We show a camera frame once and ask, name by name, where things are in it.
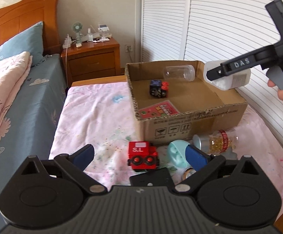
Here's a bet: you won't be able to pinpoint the white translucent plastic box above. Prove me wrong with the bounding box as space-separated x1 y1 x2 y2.
203 60 251 91

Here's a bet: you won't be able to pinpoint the clear plastic jar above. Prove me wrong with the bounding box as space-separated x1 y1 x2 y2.
163 65 195 82

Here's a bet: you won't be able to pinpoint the pink card box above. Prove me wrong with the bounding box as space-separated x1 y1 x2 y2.
138 100 180 119

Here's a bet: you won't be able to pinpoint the grey elephant toy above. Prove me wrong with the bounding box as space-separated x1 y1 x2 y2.
215 147 238 160

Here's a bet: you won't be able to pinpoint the clear correction tape dispenser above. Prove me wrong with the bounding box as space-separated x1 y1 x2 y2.
182 168 196 180

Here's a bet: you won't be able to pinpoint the jar with gold contents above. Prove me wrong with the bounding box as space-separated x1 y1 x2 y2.
192 129 239 155

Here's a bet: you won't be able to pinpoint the mint green oval case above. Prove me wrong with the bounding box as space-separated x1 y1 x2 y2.
167 140 190 168

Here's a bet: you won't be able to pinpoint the black flat rectangular case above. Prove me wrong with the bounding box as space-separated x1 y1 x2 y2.
129 168 175 189

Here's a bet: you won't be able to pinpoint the white louvered closet doors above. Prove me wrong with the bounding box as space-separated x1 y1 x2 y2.
141 0 283 155

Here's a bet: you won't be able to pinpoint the blue-grey bed sheet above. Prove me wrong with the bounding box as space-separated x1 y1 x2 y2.
0 54 67 229

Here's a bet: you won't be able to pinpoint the pink floral bed sheet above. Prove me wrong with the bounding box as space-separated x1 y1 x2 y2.
49 82 283 211

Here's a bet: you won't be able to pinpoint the brown cardboard box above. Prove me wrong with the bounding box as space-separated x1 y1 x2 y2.
125 60 248 145

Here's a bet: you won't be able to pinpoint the red toy train car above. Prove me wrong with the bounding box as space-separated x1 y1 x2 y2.
127 141 159 172

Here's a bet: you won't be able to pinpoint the black blue toy cube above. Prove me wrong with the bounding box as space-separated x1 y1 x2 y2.
149 80 169 98

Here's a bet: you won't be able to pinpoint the wooden nightstand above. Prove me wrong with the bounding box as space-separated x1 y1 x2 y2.
61 38 121 87

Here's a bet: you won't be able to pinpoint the pink quilt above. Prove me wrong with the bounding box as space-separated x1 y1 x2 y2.
0 51 33 127

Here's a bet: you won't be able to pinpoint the white power strip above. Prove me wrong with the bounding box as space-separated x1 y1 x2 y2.
62 34 72 49

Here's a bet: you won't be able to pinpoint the white phone stand gadget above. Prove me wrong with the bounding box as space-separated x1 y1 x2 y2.
98 24 112 42

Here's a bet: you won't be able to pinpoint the clear spray bottle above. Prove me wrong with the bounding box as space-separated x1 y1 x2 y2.
87 28 93 42

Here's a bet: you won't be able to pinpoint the blue pillow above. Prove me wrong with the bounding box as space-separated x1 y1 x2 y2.
0 21 44 66

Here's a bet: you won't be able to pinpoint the small green desk fan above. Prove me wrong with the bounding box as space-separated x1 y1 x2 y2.
72 22 83 48

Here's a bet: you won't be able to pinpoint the wooden headboard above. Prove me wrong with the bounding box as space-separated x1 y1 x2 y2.
0 0 61 54

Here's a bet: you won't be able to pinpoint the wall power socket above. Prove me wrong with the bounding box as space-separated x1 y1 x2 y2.
125 44 133 52

